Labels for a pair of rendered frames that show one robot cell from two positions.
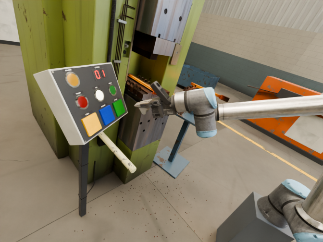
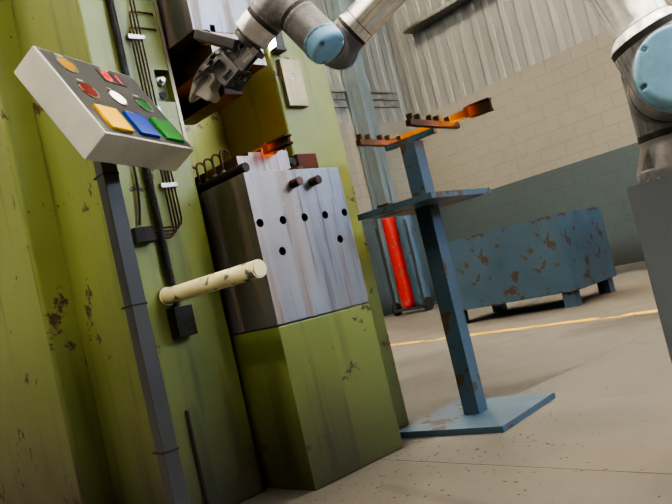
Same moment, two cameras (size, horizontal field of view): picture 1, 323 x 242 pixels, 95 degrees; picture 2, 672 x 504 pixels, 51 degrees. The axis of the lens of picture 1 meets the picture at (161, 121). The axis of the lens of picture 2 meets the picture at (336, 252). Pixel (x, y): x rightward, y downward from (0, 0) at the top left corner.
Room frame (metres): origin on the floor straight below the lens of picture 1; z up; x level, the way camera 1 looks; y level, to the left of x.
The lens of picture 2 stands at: (-0.93, -0.46, 0.53)
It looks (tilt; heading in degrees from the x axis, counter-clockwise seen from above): 3 degrees up; 12
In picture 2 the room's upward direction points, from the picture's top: 13 degrees counter-clockwise
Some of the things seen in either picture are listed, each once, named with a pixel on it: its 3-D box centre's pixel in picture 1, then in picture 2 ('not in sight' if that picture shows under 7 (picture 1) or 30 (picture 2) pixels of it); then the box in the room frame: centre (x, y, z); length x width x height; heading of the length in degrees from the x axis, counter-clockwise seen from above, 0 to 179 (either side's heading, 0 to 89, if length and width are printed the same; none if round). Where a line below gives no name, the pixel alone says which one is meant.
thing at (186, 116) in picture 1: (191, 113); (425, 203); (1.51, -0.28, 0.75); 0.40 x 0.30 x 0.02; 153
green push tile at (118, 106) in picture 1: (118, 107); (165, 131); (0.67, 0.24, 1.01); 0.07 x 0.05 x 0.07; 171
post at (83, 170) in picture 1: (83, 169); (141, 331); (0.60, 0.38, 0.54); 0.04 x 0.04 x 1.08; 56
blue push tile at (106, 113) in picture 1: (106, 114); (140, 126); (0.58, 0.25, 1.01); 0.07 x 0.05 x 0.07; 171
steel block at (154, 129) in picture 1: (134, 110); (255, 258); (1.28, 0.28, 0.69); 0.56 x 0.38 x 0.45; 56
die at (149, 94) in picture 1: (135, 85); (226, 180); (1.22, 0.31, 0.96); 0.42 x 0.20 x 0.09; 56
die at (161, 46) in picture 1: (144, 40); (202, 74); (1.22, 0.31, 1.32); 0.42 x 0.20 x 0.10; 56
